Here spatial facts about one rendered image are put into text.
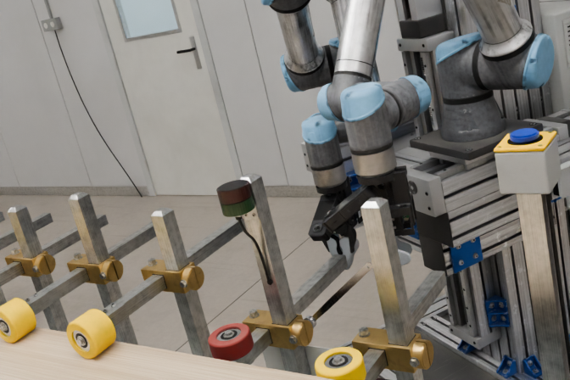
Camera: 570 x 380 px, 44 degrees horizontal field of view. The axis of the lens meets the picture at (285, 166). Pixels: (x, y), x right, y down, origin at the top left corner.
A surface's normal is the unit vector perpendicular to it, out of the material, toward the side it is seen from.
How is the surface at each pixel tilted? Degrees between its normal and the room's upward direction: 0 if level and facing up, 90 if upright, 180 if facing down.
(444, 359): 0
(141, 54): 90
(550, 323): 90
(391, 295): 90
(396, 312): 90
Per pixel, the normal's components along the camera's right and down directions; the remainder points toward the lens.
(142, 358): -0.22, -0.93
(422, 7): 0.44, 0.16
